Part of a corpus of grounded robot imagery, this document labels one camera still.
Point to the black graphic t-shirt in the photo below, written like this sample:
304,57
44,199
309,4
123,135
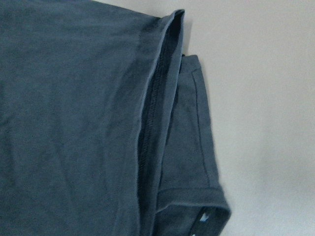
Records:
104,125

